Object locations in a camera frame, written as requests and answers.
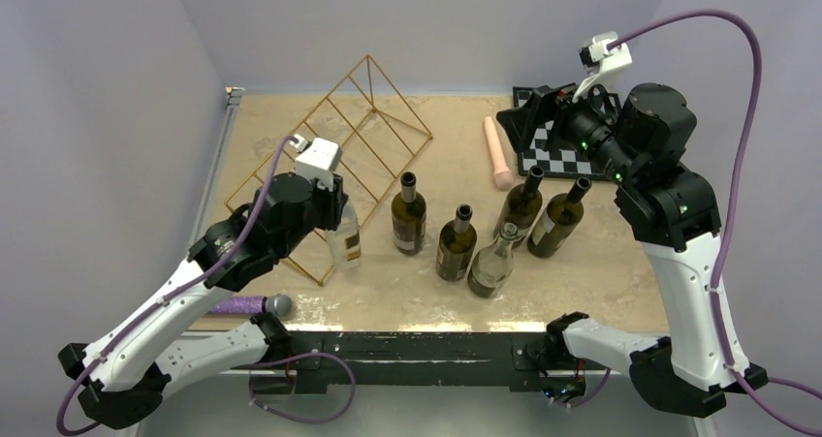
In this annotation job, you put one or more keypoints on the pink cylindrical handle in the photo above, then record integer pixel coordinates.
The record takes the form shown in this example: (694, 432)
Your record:
(502, 175)

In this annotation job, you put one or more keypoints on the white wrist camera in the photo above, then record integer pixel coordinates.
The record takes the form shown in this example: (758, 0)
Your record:
(602, 64)
(317, 160)

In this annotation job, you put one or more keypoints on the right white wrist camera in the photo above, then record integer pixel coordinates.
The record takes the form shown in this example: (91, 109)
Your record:
(602, 64)

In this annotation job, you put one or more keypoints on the dark green bottle right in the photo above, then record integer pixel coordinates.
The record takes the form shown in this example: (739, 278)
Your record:
(562, 215)

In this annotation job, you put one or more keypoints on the black white chessboard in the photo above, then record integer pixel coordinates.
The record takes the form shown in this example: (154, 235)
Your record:
(556, 163)

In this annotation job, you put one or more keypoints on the gold wire wine rack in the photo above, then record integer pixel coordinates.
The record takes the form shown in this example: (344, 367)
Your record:
(379, 133)

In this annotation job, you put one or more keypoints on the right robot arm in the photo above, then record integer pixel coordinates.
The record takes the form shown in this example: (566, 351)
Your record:
(637, 143)

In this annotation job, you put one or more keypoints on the clear brown-tinted bottle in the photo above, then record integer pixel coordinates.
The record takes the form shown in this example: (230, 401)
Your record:
(493, 265)

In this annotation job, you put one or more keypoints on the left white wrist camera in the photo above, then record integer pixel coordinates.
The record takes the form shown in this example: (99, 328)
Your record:
(317, 160)

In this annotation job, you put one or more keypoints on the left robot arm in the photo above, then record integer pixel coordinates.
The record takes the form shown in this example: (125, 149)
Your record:
(123, 377)

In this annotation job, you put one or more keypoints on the purple glitter microphone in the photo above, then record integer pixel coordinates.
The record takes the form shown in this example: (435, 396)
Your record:
(280, 305)

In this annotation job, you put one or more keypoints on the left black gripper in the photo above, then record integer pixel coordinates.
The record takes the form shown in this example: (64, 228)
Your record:
(332, 200)

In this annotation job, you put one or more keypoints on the clear glass liquor bottle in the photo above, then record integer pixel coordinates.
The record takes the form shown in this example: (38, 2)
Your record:
(344, 242)

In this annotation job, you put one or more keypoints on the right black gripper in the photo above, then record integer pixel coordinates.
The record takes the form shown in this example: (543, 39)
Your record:
(521, 123)

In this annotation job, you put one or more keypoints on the dark green bottle rear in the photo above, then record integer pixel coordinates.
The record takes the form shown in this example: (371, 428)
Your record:
(522, 205)

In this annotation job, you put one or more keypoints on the dark green wine bottle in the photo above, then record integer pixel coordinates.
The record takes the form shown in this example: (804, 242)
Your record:
(409, 216)

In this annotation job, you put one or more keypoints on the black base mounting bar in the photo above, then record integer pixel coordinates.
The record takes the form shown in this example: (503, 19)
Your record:
(517, 361)

